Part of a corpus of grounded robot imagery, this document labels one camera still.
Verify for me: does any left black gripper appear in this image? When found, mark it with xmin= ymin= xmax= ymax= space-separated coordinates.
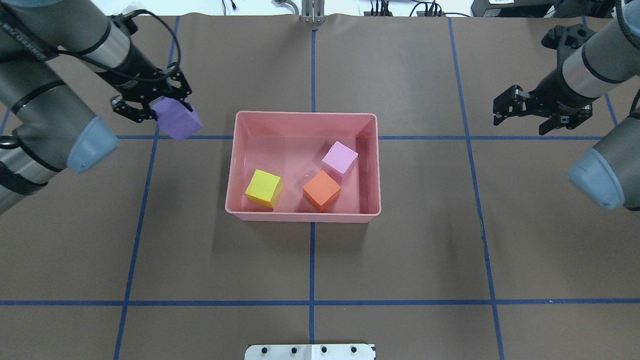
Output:
xmin=100 ymin=48 xmax=194 ymax=124

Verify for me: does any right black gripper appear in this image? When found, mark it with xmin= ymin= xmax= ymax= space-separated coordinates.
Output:
xmin=493 ymin=70 xmax=594 ymax=136

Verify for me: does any purple foam block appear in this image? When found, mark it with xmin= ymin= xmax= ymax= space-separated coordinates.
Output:
xmin=151 ymin=97 xmax=203 ymax=142

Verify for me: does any yellow foam block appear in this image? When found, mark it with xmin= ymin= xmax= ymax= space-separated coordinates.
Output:
xmin=244 ymin=169 xmax=284 ymax=210

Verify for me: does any orange foam block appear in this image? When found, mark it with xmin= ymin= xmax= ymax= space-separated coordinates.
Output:
xmin=302 ymin=170 xmax=342 ymax=212

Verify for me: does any pink foam block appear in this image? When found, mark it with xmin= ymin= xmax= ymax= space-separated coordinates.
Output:
xmin=321 ymin=141 xmax=359 ymax=183

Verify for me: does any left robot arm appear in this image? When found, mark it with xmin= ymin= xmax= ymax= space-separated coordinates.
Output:
xmin=0 ymin=0 xmax=202 ymax=213

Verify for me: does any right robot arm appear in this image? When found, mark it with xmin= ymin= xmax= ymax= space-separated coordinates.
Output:
xmin=493 ymin=0 xmax=640 ymax=212

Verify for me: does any pink plastic bin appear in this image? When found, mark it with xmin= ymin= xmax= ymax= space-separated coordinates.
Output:
xmin=225 ymin=111 xmax=382 ymax=223

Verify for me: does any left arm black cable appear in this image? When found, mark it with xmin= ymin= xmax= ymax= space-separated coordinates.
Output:
xmin=50 ymin=9 xmax=182 ymax=83

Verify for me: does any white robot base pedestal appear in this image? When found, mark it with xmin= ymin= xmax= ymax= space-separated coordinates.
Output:
xmin=244 ymin=343 xmax=377 ymax=360

